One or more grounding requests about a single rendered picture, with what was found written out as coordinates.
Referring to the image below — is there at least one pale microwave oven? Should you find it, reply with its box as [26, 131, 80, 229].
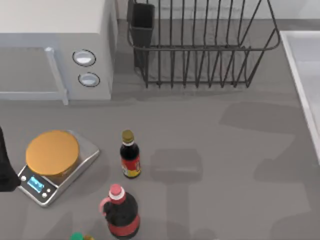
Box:
[0, 0, 118, 106]

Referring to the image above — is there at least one small microwave knob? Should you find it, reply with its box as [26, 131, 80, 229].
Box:
[77, 71, 101, 88]

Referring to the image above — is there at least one microwave door handle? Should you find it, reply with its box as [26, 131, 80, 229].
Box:
[44, 46, 70, 106]

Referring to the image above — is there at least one silver kitchen scale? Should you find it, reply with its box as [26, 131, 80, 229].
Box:
[16, 129, 101, 208]

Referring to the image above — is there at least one large microwave knob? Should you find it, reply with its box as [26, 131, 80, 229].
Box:
[71, 48, 97, 68]

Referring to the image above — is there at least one dark jug with pink cap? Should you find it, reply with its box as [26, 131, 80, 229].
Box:
[98, 183, 141, 240]

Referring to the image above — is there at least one black cutlery holder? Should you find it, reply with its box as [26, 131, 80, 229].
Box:
[127, 0, 156, 76]

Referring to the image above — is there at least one dark wire dish rack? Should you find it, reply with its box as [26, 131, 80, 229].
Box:
[126, 0, 281, 89]

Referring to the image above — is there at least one dark bottle with gold cap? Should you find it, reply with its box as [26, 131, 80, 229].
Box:
[119, 129, 142, 180]

